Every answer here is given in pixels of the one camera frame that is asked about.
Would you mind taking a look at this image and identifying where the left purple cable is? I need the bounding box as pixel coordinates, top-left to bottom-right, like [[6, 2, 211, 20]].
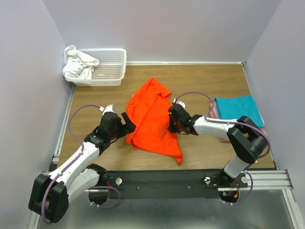
[[41, 104, 122, 225]]

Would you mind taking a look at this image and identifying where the aluminium frame rail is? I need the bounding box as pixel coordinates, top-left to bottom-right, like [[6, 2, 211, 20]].
[[248, 170, 294, 190]]

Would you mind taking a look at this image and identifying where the white t shirt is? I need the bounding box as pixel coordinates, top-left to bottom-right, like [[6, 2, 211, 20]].
[[62, 45, 100, 82]]

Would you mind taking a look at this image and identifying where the teal folded t shirt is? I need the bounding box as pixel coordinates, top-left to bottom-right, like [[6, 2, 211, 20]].
[[213, 95, 264, 128]]

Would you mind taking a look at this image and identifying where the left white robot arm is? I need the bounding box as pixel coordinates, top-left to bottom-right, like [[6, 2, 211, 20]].
[[28, 111, 136, 224]]

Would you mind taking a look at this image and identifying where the pink folded t shirt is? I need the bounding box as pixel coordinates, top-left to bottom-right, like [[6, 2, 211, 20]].
[[209, 101, 269, 144]]

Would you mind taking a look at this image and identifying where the orange t shirt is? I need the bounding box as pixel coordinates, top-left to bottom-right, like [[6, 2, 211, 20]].
[[125, 78, 183, 165]]

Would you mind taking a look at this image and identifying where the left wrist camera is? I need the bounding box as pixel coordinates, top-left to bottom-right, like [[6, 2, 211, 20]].
[[99, 104, 115, 115]]

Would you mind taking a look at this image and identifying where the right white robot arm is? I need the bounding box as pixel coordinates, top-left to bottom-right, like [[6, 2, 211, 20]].
[[168, 104, 271, 187]]

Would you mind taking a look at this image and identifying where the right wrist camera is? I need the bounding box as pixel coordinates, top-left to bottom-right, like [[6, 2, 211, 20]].
[[172, 98, 186, 109]]

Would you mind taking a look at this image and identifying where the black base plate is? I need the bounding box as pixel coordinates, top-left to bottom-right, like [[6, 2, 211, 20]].
[[97, 169, 248, 199]]

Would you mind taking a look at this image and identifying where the white plastic basket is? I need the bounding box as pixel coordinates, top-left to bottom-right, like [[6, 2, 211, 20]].
[[70, 48, 127, 86]]

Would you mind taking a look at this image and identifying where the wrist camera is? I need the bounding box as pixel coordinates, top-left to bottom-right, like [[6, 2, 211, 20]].
[[99, 104, 115, 115], [172, 98, 186, 109]]

